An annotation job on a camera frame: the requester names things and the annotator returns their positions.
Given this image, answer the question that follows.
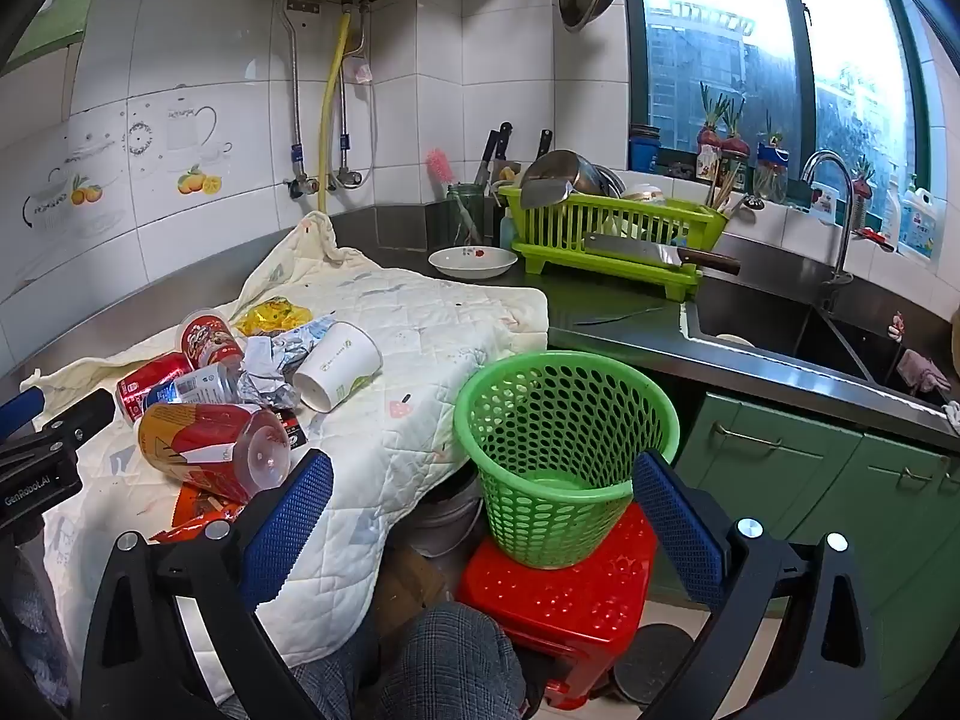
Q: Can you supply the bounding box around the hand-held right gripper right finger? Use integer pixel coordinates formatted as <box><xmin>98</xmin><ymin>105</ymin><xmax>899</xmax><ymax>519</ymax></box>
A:
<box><xmin>632</xmin><ymin>450</ymin><xmax>880</xmax><ymax>720</ymax></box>

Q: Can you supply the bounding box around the metal water pipe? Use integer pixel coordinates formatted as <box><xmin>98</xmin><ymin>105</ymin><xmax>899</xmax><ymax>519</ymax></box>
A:
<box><xmin>337</xmin><ymin>7</ymin><xmax>376</xmax><ymax>188</ymax></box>
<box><xmin>276</xmin><ymin>0</ymin><xmax>310</xmax><ymax>196</ymax></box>

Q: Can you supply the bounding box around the green cabinet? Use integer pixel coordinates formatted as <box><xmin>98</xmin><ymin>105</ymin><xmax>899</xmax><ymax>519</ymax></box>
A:
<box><xmin>660</xmin><ymin>390</ymin><xmax>960</xmax><ymax>698</ymax></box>

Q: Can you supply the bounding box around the white detergent bottle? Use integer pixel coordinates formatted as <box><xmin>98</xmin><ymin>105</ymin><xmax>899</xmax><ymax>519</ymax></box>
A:
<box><xmin>898</xmin><ymin>187</ymin><xmax>938</xmax><ymax>260</ymax></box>

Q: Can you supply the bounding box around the wooden-handled cleaver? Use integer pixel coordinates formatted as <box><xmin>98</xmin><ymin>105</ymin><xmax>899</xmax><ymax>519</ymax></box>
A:
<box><xmin>583</xmin><ymin>232</ymin><xmax>742</xmax><ymax>276</ymax></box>

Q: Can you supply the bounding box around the yellow wrapper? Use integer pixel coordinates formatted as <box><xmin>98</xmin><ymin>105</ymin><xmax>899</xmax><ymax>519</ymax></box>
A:
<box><xmin>234</xmin><ymin>296</ymin><xmax>314</xmax><ymax>338</ymax></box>

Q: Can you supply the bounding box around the steel pot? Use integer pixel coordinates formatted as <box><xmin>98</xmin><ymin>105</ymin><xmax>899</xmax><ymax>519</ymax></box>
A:
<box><xmin>412</xmin><ymin>476</ymin><xmax>488</xmax><ymax>556</ymax></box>

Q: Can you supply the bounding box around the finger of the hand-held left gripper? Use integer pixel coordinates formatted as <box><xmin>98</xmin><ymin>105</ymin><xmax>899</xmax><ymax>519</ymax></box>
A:
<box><xmin>0</xmin><ymin>390</ymin><xmax>117</xmax><ymax>470</ymax></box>
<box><xmin>0</xmin><ymin>387</ymin><xmax>47</xmax><ymax>437</ymax></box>

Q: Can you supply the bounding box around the red and yellow plastic cup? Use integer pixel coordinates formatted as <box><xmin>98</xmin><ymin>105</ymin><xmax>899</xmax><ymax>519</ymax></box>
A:
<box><xmin>137</xmin><ymin>401</ymin><xmax>293</xmax><ymax>505</ymax></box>

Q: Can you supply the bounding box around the steel sink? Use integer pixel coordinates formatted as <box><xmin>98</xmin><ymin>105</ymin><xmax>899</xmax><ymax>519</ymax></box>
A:
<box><xmin>686</xmin><ymin>274</ymin><xmax>938</xmax><ymax>398</ymax></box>

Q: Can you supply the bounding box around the person's left hand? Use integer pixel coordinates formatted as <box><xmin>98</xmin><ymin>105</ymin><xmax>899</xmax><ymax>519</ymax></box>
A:
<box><xmin>0</xmin><ymin>532</ymin><xmax>72</xmax><ymax>691</ymax></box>

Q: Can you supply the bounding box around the steel bowl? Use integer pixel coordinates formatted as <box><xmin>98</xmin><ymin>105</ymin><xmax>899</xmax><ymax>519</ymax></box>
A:
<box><xmin>521</xmin><ymin>150</ymin><xmax>605</xmax><ymax>211</ymax></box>

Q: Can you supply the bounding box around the green dish rack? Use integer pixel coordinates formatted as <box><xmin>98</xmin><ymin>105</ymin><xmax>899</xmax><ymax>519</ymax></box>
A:
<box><xmin>499</xmin><ymin>184</ymin><xmax>730</xmax><ymax>293</ymax></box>

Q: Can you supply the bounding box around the blue plastic container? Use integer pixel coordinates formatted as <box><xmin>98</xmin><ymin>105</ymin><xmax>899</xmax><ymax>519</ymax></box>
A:
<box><xmin>628</xmin><ymin>124</ymin><xmax>661</xmax><ymax>173</ymax></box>

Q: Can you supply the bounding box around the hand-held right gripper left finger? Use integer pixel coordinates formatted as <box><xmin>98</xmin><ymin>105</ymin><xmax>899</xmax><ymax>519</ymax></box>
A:
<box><xmin>81</xmin><ymin>448</ymin><xmax>353</xmax><ymax>720</ymax></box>

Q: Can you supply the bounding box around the sprouting onion jar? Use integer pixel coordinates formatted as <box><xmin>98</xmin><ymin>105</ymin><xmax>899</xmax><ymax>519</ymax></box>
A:
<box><xmin>756</xmin><ymin>112</ymin><xmax>790</xmax><ymax>203</ymax></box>
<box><xmin>696</xmin><ymin>82</ymin><xmax>751</xmax><ymax>181</ymax></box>

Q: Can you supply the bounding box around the green glass jar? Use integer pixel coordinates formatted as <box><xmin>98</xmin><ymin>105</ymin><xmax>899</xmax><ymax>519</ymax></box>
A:
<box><xmin>448</xmin><ymin>184</ymin><xmax>492</xmax><ymax>248</ymax></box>

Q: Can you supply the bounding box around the black snack packet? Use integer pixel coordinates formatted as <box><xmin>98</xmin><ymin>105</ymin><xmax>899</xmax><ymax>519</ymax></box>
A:
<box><xmin>266</xmin><ymin>406</ymin><xmax>310</xmax><ymax>451</ymax></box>

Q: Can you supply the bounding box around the red soda can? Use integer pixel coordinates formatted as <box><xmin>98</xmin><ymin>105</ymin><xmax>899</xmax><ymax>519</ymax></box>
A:
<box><xmin>115</xmin><ymin>351</ymin><xmax>197</xmax><ymax>422</ymax></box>

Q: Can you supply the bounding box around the orange snack wrapper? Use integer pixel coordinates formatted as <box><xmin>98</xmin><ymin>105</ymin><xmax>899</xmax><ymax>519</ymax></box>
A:
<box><xmin>150</xmin><ymin>484</ymin><xmax>248</xmax><ymax>545</ymax></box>

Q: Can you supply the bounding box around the cream quilted blanket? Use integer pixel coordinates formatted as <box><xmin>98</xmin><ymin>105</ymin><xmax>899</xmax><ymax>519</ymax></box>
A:
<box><xmin>19</xmin><ymin>210</ymin><xmax>552</xmax><ymax>698</ymax></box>

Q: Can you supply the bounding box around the red snack tube can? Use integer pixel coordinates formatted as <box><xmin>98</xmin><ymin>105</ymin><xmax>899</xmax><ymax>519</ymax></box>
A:
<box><xmin>178</xmin><ymin>309</ymin><xmax>247</xmax><ymax>372</ymax></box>

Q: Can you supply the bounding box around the white plate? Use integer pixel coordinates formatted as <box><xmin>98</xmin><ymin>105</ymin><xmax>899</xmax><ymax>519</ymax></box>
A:
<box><xmin>428</xmin><ymin>245</ymin><xmax>520</xmax><ymax>280</ymax></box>

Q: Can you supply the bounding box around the pink cloth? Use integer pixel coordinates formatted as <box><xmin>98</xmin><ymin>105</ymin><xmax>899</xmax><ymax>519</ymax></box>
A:
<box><xmin>896</xmin><ymin>349</ymin><xmax>950</xmax><ymax>395</ymax></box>

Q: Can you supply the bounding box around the green plastic basket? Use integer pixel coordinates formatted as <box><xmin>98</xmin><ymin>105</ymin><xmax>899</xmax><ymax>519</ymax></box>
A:
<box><xmin>454</xmin><ymin>351</ymin><xmax>681</xmax><ymax>571</ymax></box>

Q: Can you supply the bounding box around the yellow gas hose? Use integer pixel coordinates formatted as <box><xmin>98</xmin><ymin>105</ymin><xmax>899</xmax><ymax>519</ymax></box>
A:
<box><xmin>316</xmin><ymin>13</ymin><xmax>352</xmax><ymax>215</ymax></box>

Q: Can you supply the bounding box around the red plastic stool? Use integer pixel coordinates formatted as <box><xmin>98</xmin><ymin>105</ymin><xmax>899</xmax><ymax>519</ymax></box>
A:
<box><xmin>456</xmin><ymin>502</ymin><xmax>661</xmax><ymax>710</ymax></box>

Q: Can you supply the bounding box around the person's grey trouser leg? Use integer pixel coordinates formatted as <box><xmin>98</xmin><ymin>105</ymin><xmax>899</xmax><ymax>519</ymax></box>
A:
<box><xmin>292</xmin><ymin>604</ymin><xmax>526</xmax><ymax>720</ymax></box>

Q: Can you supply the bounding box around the chrome faucet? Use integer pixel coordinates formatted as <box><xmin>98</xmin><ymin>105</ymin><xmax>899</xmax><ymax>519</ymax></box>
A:
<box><xmin>801</xmin><ymin>150</ymin><xmax>856</xmax><ymax>286</ymax></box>

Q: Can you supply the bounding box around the white paper cup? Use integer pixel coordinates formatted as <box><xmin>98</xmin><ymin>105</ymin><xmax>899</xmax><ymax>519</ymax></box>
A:
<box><xmin>292</xmin><ymin>321</ymin><xmax>385</xmax><ymax>413</ymax></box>

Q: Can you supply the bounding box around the dark round lid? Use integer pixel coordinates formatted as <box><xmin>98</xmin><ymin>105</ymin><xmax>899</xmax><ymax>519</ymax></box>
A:
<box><xmin>615</xmin><ymin>622</ymin><xmax>695</xmax><ymax>702</ymax></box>

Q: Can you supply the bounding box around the silver wrapper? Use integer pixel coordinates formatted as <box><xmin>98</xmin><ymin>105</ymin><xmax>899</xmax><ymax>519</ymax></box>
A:
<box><xmin>238</xmin><ymin>336</ymin><xmax>301</xmax><ymax>410</ymax></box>

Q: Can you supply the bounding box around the pink bottle brush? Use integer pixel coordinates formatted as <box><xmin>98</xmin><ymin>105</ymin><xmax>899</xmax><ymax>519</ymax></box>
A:
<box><xmin>426</xmin><ymin>148</ymin><xmax>485</xmax><ymax>241</ymax></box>

